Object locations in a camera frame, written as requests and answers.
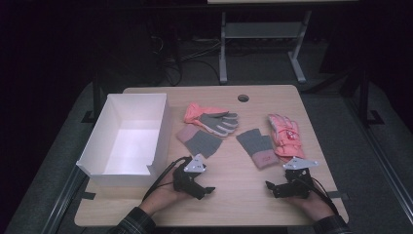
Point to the grey metal stand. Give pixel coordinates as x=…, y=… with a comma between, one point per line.
x=263, y=30

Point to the white cardboard box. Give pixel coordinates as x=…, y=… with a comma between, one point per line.
x=130, y=146

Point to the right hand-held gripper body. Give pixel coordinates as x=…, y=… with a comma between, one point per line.
x=297, y=187

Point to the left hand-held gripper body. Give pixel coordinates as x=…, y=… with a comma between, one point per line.
x=186, y=180

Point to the aluminium floor rail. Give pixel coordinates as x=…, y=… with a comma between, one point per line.
x=65, y=198
x=383, y=169

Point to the grey and pink fingerless mitten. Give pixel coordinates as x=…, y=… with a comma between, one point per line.
x=203, y=143
x=258, y=146

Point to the pink padded ski glove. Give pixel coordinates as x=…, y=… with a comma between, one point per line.
x=287, y=136

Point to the person's right hand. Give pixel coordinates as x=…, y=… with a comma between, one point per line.
x=316, y=206

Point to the black metal post with foot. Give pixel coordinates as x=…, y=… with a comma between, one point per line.
x=96, y=97
x=364, y=97

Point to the black tape strip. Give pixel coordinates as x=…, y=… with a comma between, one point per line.
x=339, y=195
x=88, y=195

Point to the person's left hand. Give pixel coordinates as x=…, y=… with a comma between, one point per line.
x=162, y=196

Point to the orange glove with grey palm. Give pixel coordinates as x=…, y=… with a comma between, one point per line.
x=214, y=122

